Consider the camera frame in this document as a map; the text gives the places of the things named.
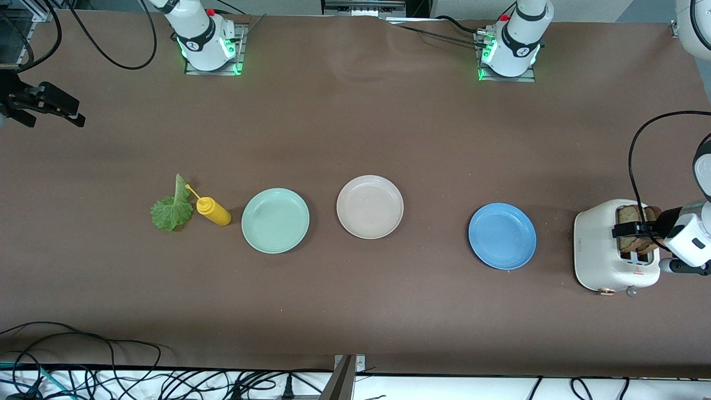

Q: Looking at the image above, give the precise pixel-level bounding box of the brown bread slice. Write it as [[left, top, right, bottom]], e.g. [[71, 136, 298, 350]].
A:
[[640, 206, 665, 255], [617, 204, 648, 254]]

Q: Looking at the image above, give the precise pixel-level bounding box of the green lettuce leaf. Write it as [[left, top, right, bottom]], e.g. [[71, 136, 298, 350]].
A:
[[150, 173, 195, 232]]

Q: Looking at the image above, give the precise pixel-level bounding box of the yellow mustard squeeze bottle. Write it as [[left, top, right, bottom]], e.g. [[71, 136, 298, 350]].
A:
[[185, 184, 232, 227]]

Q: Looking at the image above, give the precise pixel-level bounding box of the blue plate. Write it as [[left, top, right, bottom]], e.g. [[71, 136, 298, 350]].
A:
[[468, 202, 537, 271]]

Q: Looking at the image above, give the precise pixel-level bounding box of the mint green plate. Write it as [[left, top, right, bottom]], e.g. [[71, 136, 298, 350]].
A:
[[241, 188, 311, 254]]

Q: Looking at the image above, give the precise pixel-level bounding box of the beige plate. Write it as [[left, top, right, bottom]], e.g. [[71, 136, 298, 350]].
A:
[[336, 175, 404, 240]]

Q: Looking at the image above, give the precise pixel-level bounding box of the white two-slot toaster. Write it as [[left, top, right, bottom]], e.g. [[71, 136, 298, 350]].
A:
[[574, 199, 662, 296]]

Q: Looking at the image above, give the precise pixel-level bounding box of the black equipment box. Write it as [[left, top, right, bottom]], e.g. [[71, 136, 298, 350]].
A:
[[321, 0, 407, 17]]

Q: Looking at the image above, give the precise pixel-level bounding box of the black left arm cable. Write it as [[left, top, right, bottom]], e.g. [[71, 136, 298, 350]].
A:
[[628, 111, 711, 251]]

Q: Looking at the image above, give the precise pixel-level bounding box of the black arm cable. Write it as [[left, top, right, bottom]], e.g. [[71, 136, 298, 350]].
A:
[[628, 111, 711, 251], [0, 0, 159, 73]]

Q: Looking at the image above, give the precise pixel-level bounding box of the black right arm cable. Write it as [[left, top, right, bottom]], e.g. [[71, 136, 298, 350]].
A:
[[0, 0, 159, 73]]

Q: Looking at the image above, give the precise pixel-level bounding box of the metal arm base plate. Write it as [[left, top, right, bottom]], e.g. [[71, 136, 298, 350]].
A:
[[184, 22, 246, 76], [475, 31, 537, 83]]

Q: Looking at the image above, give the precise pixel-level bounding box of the black looped floor cable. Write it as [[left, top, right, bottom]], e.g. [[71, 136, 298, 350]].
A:
[[0, 321, 163, 400]]

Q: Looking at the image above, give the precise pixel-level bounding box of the teal cable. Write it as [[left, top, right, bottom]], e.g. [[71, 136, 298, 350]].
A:
[[0, 361, 76, 400]]

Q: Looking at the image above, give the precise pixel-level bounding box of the black base power cable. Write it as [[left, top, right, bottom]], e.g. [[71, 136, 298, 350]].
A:
[[383, 16, 489, 48]]

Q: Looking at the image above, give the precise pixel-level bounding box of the grey metal mount bracket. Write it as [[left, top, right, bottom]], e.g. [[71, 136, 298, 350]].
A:
[[319, 354, 367, 400]]

